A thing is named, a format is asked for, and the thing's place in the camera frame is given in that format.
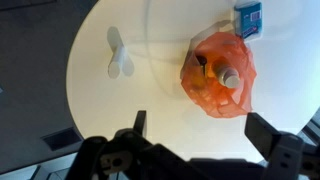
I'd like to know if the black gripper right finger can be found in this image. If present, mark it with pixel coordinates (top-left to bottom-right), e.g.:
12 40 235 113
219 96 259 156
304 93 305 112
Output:
244 112 284 161

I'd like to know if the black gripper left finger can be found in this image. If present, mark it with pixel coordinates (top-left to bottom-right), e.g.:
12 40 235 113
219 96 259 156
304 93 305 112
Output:
132 109 148 138

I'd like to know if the white and orange bottle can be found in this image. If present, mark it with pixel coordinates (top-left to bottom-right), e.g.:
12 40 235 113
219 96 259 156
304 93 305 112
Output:
213 59 242 89

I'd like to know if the orange plastic bag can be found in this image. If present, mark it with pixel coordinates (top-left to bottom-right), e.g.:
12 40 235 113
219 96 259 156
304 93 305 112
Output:
180 31 258 119

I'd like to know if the dark yellow-labelled bottle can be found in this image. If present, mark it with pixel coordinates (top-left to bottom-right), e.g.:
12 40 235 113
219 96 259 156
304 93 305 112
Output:
194 53 216 89

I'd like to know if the white cylindrical tube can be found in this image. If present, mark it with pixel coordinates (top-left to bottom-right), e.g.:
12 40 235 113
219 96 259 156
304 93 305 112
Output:
106 25 128 80

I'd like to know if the blue and white box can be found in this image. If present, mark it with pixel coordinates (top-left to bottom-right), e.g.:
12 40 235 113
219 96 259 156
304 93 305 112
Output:
233 0 264 43

